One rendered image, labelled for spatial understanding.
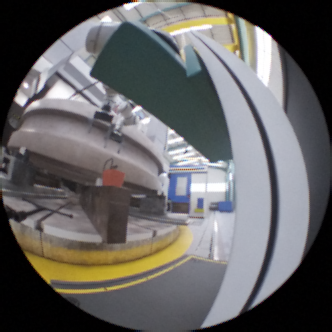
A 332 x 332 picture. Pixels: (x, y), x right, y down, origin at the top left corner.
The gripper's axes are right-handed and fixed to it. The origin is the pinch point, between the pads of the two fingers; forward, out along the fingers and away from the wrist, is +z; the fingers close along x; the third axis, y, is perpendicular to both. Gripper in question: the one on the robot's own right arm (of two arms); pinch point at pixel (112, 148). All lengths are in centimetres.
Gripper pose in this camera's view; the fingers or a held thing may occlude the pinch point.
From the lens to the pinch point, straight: 98.0
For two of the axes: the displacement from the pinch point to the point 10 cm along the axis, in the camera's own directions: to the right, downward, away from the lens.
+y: 7.5, -1.4, -6.5
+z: -0.9, 9.4, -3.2
